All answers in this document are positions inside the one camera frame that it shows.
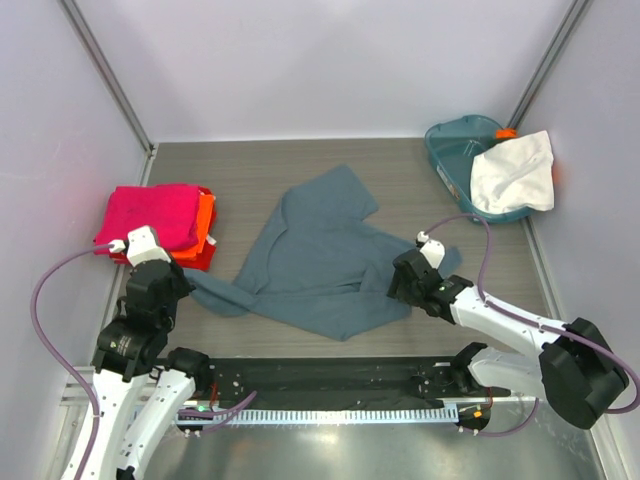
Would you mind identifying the grey blue t shirt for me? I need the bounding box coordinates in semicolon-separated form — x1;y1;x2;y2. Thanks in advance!
188;163;464;342

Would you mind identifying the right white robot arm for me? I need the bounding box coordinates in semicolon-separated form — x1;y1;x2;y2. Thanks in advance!
388;249;633;430

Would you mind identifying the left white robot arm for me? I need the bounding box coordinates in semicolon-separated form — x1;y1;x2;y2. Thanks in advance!
62;260;213;479

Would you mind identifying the folded red t shirt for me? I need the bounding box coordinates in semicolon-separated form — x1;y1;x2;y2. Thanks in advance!
109;185;219;274

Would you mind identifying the folded pink t shirt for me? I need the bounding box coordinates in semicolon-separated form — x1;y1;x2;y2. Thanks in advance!
94;184;200;251

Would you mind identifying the folded orange t shirt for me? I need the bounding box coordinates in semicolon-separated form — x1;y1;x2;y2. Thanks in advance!
171;193;216;261

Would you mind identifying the teal plastic bin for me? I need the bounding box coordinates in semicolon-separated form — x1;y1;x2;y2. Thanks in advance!
424;115;533;224

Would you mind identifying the white t shirt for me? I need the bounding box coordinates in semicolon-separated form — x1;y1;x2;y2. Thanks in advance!
470;130;555;215

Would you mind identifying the orange clamp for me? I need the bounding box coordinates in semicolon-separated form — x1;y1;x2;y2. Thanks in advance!
495;128;518;141

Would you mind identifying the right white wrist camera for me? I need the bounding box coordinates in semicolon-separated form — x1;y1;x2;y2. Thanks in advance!
416;231;446;269

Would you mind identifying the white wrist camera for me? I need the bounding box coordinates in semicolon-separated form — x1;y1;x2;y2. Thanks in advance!
416;231;446;269
108;225;172;267

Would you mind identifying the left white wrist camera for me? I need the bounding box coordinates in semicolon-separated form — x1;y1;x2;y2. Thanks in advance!
108;225;172;267

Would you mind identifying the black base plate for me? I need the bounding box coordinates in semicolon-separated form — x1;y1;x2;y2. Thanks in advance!
192;356;510;411

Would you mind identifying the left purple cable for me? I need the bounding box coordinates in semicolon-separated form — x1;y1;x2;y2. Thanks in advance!
29;243;119;480

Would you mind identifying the slotted cable duct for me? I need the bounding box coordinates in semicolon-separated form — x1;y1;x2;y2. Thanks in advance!
176;404;459;427

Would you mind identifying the left aluminium frame post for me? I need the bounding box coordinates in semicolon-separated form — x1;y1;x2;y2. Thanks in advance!
58;0;154;156

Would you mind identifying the aluminium frame post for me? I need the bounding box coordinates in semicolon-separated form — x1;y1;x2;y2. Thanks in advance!
58;0;154;156
506;0;593;130

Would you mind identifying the right aluminium frame post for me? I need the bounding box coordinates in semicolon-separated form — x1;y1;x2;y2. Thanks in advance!
506;0;593;130

